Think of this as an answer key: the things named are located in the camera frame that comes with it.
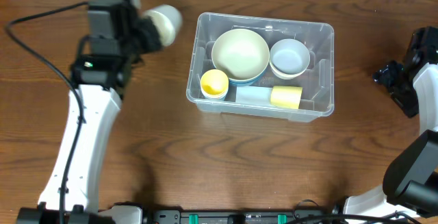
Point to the clear plastic storage bin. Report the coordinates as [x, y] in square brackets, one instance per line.
[317, 81]

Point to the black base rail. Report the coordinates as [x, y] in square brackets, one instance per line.
[216, 217]

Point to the beige large bowl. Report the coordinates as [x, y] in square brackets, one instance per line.
[242, 54]

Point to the grey small bowl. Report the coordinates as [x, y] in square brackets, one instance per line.
[289, 57]

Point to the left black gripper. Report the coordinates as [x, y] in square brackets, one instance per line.
[148, 35]

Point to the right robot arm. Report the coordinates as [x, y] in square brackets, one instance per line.
[409, 186]

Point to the white small bowl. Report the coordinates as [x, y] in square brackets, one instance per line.
[286, 76]

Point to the cream plastic cup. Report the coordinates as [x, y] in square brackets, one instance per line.
[168, 21]

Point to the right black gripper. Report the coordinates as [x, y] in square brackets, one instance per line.
[392, 77]

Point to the pink plastic cup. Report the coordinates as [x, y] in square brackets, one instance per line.
[215, 97]

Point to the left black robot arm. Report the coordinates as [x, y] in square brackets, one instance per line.
[72, 192]

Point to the dark blue large bowl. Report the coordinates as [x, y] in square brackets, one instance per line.
[242, 84]

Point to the white label on bin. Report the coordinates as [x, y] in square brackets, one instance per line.
[253, 95]

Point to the yellow plastic cup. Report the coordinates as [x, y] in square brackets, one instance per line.
[286, 96]
[214, 82]

